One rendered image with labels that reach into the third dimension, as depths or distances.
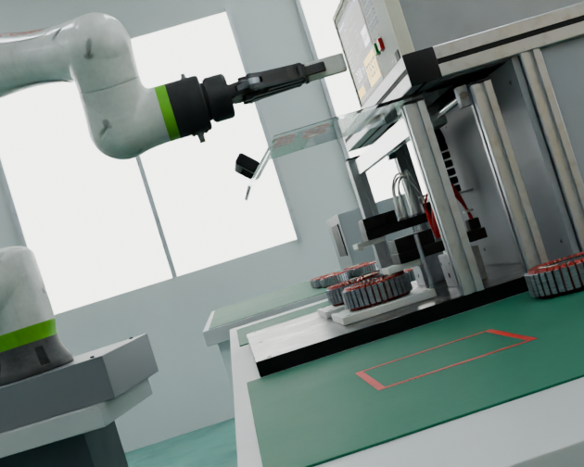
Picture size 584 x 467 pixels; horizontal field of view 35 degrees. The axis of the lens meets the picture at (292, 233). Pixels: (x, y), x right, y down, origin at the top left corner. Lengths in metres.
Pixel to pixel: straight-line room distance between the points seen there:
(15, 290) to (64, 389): 0.22
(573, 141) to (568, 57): 0.12
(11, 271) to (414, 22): 0.88
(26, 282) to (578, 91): 1.05
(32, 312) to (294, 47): 4.78
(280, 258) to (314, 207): 0.42
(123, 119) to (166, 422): 4.89
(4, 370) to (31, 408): 0.12
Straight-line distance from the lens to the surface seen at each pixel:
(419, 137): 1.33
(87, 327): 6.28
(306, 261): 6.23
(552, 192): 1.37
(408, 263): 1.49
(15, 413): 1.78
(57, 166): 6.35
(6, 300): 1.82
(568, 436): 0.57
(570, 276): 1.18
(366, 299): 1.46
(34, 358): 1.82
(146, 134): 1.51
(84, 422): 1.70
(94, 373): 1.71
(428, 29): 1.46
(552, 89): 1.38
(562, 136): 1.37
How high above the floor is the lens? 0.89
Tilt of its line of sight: 1 degrees up
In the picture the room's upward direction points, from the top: 17 degrees counter-clockwise
